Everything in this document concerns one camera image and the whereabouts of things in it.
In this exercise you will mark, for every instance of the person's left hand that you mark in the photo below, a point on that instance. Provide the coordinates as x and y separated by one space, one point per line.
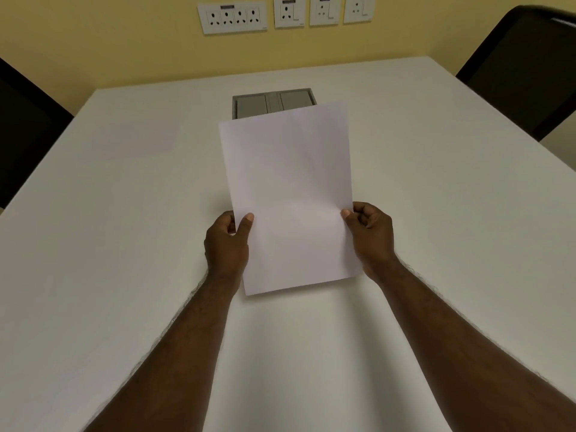
225 251

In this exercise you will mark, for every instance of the person's right hand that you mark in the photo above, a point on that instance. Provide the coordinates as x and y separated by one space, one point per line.
377 242

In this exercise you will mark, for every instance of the person's right thumb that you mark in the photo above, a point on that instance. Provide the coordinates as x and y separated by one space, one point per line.
350 222

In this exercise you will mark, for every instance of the person's left thumb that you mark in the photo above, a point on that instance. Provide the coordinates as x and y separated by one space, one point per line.
245 226

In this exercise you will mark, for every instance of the white paper sheet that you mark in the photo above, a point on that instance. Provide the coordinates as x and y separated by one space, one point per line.
288 193

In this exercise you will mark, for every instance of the person's right forearm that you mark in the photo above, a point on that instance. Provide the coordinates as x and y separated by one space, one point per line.
468 350

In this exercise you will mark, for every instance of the person's left forearm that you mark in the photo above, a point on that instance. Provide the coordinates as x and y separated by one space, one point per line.
177 355

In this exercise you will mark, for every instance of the wide white socket panel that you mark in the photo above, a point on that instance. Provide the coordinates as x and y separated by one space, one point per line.
232 17

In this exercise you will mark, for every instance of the white single socket panel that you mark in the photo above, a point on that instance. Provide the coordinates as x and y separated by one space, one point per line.
289 12

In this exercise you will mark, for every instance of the black office chair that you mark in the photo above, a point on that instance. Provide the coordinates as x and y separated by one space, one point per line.
27 134
526 67

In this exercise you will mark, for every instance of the white socket switch panel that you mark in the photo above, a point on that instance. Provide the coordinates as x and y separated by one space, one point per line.
324 10
358 8

